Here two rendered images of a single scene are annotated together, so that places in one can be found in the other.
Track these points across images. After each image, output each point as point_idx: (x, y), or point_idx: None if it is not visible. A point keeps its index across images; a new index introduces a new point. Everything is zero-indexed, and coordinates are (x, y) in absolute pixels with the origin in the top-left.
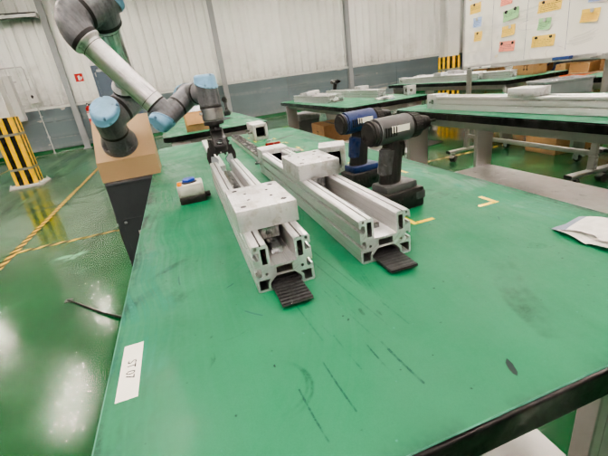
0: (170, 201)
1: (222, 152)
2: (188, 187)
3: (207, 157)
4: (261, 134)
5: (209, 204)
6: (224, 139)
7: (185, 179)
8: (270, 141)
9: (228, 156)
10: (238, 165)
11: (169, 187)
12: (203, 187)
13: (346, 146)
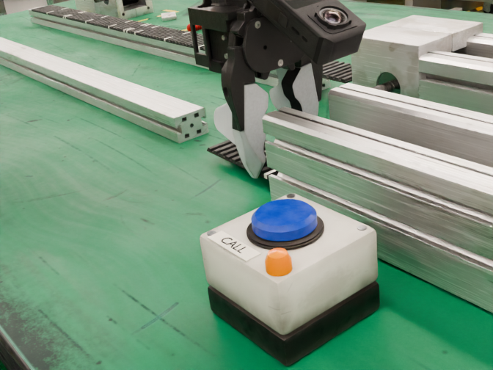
0: (165, 332)
1: (284, 62)
2: (326, 269)
3: (232, 90)
4: (130, 1)
5: (447, 338)
6: (342, 6)
7: (291, 225)
8: (174, 19)
9: (300, 75)
10: (459, 116)
11: (39, 231)
12: (376, 252)
13: (472, 17)
